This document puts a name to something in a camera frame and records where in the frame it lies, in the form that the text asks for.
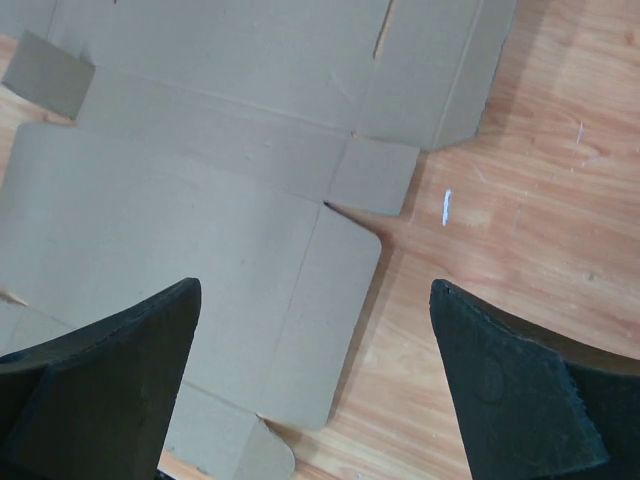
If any brown cardboard box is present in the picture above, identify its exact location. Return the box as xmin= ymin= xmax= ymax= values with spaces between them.
xmin=1 ymin=1 xmax=517 ymax=479

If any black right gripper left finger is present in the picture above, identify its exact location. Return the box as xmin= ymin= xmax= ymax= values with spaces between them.
xmin=1 ymin=278 xmax=201 ymax=479

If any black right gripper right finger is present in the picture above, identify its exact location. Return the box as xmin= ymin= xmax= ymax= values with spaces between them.
xmin=430 ymin=279 xmax=639 ymax=479

